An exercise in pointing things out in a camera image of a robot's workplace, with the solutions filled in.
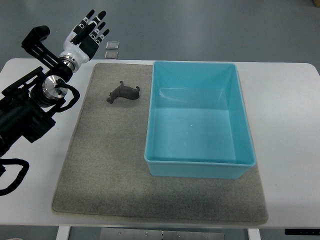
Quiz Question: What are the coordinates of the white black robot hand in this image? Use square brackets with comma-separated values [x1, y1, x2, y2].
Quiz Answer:
[59, 9, 110, 73]

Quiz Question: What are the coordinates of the brown hippo toy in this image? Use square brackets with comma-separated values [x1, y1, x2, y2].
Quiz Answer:
[106, 81, 140, 104]

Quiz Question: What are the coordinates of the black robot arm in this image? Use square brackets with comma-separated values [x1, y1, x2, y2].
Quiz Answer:
[0, 25, 80, 155]

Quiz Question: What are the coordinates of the blue plastic box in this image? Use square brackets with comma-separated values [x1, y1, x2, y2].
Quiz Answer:
[144, 61, 257, 179]

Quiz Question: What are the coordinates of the lower clear floor plate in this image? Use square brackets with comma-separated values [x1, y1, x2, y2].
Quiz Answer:
[104, 51, 119, 60]

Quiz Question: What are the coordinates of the grey felt mat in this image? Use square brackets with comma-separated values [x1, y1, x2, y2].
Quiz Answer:
[51, 63, 268, 225]

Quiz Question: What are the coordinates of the black table control panel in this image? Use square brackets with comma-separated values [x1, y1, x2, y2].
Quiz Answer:
[284, 228, 320, 236]

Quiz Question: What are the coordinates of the metal table base plate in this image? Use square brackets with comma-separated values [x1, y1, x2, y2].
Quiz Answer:
[99, 228, 226, 240]

